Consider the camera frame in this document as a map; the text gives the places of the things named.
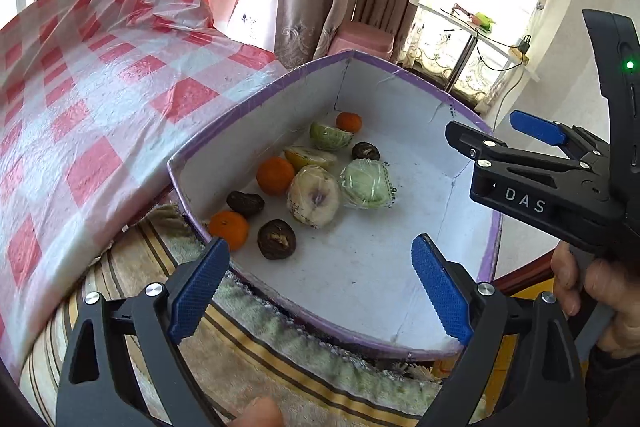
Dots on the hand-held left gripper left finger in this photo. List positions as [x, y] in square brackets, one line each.
[197, 292]

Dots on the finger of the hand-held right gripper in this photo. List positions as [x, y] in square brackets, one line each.
[465, 137]
[537, 127]

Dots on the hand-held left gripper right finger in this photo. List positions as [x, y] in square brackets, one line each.
[442, 292]

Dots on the white box with purple rim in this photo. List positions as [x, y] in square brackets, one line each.
[375, 267]

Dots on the green cabbage half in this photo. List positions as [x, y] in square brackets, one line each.
[365, 184]

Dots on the small orange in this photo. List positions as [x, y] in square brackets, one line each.
[349, 122]

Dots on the green fruit wedge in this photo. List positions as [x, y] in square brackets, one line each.
[327, 137]

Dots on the pale cabbage half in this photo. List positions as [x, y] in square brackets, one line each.
[314, 197]

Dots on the yellow-green fruit wedge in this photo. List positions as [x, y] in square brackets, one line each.
[310, 157]

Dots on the person's right hand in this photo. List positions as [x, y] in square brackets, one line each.
[622, 302]

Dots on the person's left hand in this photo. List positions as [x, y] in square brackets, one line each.
[260, 413]

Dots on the black charger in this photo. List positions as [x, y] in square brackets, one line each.
[524, 44]

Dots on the striped fringed towel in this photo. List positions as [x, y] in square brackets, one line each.
[280, 357]

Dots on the green item on table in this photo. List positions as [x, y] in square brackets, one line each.
[484, 22]

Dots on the white side table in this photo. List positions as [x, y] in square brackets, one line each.
[450, 19]

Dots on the pink plastic stool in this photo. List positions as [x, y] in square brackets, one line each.
[360, 41]

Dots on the red checkered plastic tablecloth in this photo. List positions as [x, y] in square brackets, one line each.
[100, 107]

